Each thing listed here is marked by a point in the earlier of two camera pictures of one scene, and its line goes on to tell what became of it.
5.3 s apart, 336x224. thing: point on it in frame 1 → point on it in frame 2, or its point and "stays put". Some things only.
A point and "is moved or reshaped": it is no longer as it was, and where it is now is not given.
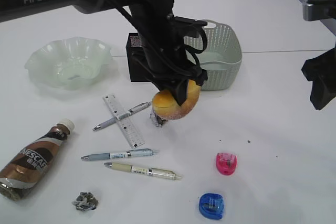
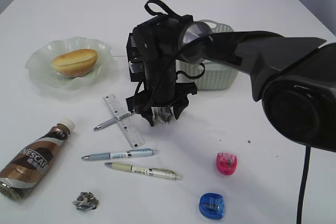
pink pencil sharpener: x=226 y=162 stays put
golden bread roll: x=166 y=105 is moved or reshaped
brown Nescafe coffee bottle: x=21 y=171 stays put
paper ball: x=85 y=201 stays put
